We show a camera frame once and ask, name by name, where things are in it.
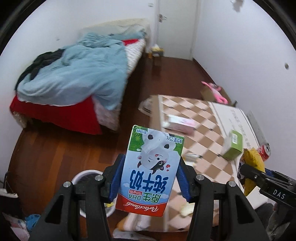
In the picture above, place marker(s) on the white door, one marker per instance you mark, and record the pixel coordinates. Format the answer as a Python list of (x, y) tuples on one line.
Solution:
[(178, 25)]

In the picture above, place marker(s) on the bed with blue blanket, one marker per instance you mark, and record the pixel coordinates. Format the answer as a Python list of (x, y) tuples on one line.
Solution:
[(76, 115)]

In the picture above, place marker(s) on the small stool with clutter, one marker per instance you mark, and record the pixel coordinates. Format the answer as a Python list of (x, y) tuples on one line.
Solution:
[(156, 54)]

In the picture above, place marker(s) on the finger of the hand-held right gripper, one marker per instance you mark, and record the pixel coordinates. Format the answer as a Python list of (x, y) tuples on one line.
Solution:
[(252, 172)]

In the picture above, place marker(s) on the pink flat box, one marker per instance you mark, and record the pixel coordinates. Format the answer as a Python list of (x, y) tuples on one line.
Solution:
[(180, 122)]

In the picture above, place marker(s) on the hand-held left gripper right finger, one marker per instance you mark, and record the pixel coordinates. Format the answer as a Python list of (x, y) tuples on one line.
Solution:
[(184, 183)]

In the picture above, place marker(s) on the dark clothes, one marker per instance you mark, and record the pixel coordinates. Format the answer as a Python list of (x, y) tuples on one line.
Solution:
[(42, 61)]

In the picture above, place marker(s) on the pink toy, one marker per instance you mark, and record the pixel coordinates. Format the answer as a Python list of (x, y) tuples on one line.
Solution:
[(215, 90)]

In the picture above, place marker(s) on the white round waste bin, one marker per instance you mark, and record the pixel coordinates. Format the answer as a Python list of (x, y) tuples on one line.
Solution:
[(79, 179)]

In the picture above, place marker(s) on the green small box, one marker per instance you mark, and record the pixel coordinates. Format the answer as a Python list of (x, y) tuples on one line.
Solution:
[(233, 145)]

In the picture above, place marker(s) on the red soda can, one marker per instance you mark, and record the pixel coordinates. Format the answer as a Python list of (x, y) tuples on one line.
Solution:
[(263, 151)]

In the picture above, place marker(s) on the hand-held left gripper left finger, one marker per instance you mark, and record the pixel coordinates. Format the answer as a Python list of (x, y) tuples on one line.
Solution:
[(116, 177)]

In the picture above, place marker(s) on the yellow snack packet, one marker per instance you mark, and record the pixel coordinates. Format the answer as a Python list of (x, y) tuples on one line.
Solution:
[(252, 162)]

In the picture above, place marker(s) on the clear plastic bag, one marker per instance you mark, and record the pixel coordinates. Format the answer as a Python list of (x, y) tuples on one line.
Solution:
[(145, 105)]

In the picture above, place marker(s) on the blue cartoon cow milk carton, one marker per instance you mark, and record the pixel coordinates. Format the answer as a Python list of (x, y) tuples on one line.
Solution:
[(150, 171)]

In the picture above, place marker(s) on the small open cardboard box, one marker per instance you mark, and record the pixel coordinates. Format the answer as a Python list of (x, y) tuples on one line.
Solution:
[(211, 93)]

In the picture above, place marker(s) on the pale yellow wrapper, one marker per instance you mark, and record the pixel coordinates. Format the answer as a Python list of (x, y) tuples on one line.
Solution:
[(186, 209)]

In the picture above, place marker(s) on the checkered cardboard table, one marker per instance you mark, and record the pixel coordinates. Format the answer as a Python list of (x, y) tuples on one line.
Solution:
[(203, 141)]

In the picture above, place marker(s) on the blue crumpled cloth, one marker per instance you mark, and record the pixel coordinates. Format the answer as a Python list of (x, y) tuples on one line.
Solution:
[(32, 221)]

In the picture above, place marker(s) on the light blue blanket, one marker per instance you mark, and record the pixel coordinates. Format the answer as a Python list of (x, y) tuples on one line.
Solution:
[(76, 74)]

